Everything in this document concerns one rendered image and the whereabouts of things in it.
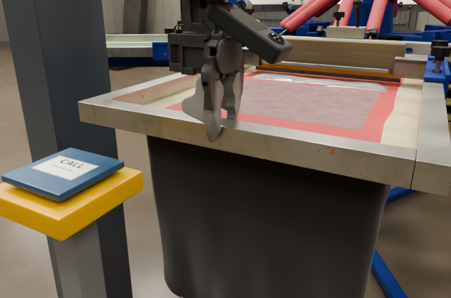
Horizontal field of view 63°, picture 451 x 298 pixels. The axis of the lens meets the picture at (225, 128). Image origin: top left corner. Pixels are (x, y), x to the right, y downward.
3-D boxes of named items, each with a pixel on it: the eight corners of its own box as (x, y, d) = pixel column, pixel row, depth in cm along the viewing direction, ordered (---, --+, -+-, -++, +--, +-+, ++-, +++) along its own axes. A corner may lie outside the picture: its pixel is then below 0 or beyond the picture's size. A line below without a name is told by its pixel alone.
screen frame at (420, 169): (447, 197, 41) (454, 166, 40) (80, 121, 67) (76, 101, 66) (437, 76, 107) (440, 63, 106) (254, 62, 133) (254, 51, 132)
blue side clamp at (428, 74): (444, 106, 82) (451, 74, 79) (419, 103, 84) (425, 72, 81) (441, 81, 107) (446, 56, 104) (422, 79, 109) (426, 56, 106)
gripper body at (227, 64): (196, 68, 59) (194, -14, 55) (245, 72, 55) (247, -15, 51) (168, 76, 52) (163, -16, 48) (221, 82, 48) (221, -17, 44)
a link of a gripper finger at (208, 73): (213, 108, 53) (219, 47, 52) (223, 109, 52) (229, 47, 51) (195, 109, 49) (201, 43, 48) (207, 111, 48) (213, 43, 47)
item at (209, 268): (354, 380, 66) (390, 160, 52) (154, 292, 86) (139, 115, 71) (357, 366, 68) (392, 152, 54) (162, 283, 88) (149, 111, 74)
